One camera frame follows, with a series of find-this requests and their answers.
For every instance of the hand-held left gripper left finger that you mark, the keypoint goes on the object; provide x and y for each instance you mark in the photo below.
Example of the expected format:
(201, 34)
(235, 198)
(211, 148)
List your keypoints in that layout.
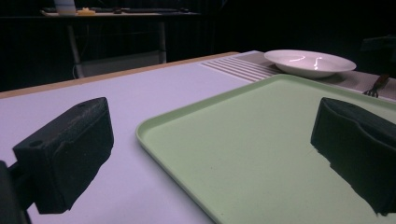
(62, 155)

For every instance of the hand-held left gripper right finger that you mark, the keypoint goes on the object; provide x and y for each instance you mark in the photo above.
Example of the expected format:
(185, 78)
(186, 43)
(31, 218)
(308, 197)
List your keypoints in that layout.
(361, 146)

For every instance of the dark metal fork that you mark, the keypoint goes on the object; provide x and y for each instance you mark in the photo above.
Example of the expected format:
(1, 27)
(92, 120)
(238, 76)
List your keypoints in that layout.
(377, 86)

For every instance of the white shallow plate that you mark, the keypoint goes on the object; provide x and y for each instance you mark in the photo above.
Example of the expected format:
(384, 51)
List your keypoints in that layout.
(309, 63)

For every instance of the light green plastic tray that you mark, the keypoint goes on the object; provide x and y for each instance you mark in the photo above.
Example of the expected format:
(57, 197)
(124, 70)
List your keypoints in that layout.
(249, 149)

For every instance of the background table with metal legs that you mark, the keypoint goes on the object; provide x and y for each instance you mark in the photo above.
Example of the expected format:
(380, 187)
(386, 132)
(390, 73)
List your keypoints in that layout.
(118, 37)

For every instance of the striped grey placemat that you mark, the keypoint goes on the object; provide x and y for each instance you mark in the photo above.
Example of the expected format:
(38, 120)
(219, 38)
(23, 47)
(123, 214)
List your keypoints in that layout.
(246, 67)

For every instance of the small yellow object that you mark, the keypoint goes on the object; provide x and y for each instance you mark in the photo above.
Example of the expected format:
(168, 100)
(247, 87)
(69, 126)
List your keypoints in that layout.
(86, 11)

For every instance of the white cylindrical container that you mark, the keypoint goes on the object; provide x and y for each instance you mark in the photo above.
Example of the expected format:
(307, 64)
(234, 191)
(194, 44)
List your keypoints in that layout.
(65, 6)

